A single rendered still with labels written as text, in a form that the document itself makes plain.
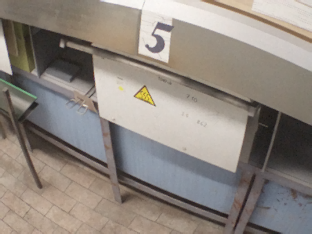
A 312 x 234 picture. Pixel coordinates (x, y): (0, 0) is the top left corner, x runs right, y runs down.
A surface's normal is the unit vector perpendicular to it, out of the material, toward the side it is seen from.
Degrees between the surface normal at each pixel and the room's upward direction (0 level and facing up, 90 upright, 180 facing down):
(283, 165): 0
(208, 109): 90
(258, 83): 80
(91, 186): 0
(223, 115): 90
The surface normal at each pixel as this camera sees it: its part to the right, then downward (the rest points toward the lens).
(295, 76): -0.49, 0.49
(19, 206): -0.01, -0.70
